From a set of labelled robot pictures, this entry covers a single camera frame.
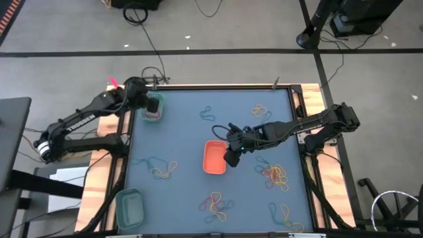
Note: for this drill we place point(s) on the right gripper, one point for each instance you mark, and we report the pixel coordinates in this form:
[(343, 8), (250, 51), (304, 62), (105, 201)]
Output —
[(248, 139)]

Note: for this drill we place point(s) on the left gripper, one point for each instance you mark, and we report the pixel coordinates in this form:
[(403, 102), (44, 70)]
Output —
[(137, 92)]

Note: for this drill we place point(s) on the red rubber band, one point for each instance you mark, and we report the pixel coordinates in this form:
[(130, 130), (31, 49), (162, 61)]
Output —
[(268, 175), (150, 116), (157, 115), (205, 202)]

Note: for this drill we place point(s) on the yellow rubber band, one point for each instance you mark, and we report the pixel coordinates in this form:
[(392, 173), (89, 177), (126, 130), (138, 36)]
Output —
[(158, 174), (215, 206), (279, 176), (285, 215), (259, 110)]

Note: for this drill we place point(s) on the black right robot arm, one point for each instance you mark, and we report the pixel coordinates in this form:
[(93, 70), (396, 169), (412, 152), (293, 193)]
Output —
[(314, 123)]

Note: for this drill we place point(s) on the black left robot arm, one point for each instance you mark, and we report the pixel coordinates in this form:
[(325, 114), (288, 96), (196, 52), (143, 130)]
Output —
[(82, 119)]

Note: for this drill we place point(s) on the grey clamp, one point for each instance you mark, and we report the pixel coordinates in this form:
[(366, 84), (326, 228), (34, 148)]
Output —
[(154, 82), (275, 84)]

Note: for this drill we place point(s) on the orange plastic basket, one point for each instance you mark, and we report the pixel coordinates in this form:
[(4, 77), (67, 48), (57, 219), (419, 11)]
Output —
[(215, 158)]

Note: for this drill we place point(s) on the pink tag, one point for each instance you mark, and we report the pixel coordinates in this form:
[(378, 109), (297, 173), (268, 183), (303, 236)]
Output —
[(113, 82)]

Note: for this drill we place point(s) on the blue table mat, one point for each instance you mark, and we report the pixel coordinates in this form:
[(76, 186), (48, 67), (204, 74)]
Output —
[(185, 198)]

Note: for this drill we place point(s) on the white board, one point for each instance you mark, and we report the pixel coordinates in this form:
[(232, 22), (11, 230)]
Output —
[(71, 175)]

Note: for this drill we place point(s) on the black pole stand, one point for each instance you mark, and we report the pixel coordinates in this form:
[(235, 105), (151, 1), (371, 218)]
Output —
[(309, 38)]

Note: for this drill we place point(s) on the black desk beam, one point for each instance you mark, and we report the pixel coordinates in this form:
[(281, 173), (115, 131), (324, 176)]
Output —
[(46, 185)]

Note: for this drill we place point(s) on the grey desk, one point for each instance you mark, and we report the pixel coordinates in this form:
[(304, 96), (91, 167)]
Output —
[(13, 132)]

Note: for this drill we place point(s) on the black chair base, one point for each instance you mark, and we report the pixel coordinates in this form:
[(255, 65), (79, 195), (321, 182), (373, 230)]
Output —
[(370, 185)]

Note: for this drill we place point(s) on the striped floor mat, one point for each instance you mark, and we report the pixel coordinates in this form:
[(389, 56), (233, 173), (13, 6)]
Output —
[(8, 16)]

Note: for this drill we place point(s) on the black equipment box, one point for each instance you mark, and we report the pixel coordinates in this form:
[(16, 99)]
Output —
[(363, 16)]

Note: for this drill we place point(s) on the black table frame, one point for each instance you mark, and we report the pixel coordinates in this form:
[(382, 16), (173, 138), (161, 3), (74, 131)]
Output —
[(215, 87)]

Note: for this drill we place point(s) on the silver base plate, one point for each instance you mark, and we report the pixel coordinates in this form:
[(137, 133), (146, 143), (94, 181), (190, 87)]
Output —
[(300, 139)]

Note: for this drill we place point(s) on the white metal bracket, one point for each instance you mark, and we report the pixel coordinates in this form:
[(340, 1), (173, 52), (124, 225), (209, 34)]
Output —
[(124, 236), (307, 235)]

